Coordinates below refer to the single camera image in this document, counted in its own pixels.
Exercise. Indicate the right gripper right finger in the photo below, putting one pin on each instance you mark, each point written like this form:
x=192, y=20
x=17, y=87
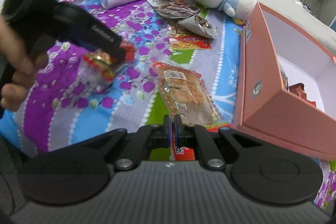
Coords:
x=214, y=150

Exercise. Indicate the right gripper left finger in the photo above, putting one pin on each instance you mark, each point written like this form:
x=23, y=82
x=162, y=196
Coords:
x=136, y=147

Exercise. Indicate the large clear biscuit packet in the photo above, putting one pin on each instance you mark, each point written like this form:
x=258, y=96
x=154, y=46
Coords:
x=184, y=93

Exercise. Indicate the red clear candy packet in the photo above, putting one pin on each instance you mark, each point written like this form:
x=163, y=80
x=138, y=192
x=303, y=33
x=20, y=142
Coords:
x=99, y=66

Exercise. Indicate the red orange snack packet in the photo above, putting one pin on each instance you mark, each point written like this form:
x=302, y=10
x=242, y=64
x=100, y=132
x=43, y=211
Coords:
x=189, y=42

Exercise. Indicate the silver triangular snack packet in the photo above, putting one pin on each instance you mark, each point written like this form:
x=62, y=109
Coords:
x=200, y=26

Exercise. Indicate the dark round snack packet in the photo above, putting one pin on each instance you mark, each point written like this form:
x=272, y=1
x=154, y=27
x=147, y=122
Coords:
x=173, y=10

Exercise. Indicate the person's left hand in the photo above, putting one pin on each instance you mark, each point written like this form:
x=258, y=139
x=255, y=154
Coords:
x=13, y=48

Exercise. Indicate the colourful floral bed sheet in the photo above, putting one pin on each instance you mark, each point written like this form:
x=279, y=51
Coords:
x=62, y=109

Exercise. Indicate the pink cardboard box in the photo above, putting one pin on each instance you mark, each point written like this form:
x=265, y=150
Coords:
x=276, y=53

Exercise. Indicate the red snack in box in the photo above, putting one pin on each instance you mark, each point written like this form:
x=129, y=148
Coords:
x=299, y=90

